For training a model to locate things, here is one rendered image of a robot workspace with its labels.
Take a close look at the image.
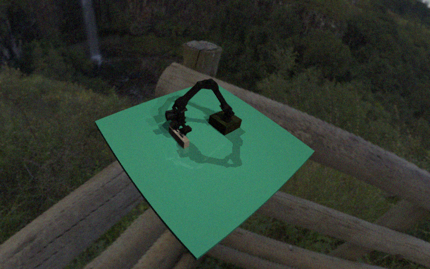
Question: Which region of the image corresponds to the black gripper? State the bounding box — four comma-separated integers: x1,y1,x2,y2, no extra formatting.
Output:
176,116,191,135

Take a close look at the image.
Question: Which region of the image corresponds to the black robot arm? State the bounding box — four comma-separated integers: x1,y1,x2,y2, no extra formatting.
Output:
165,78,235,130

